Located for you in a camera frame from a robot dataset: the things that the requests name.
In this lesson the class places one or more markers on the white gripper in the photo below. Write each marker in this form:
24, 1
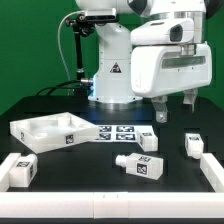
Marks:
166, 59

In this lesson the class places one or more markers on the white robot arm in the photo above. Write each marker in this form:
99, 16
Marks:
112, 82

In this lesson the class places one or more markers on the AprilTag marker sheet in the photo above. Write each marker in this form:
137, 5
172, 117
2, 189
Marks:
121, 133

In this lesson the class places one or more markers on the white U-shaped obstacle fence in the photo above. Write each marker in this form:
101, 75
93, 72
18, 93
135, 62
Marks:
112, 204

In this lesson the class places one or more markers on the black camera stand pole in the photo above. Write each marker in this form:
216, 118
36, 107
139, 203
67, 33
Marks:
80, 29

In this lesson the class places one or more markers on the grey camera on stand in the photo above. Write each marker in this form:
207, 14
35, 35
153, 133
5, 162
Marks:
99, 15

